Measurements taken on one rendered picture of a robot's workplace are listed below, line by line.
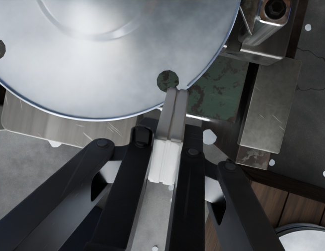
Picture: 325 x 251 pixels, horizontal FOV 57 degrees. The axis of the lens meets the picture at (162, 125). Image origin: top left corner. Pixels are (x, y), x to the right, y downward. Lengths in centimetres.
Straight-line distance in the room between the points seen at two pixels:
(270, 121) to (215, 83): 10
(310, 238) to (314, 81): 59
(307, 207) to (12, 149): 99
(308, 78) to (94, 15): 96
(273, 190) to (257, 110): 37
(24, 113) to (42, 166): 87
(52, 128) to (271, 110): 30
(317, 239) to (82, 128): 64
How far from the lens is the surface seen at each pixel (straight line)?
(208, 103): 45
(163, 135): 16
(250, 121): 46
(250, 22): 32
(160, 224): 117
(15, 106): 35
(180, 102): 19
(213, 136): 45
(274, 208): 82
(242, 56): 43
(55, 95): 33
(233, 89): 45
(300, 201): 83
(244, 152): 48
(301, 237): 81
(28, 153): 122
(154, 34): 32
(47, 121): 33
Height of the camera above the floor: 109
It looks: 86 degrees down
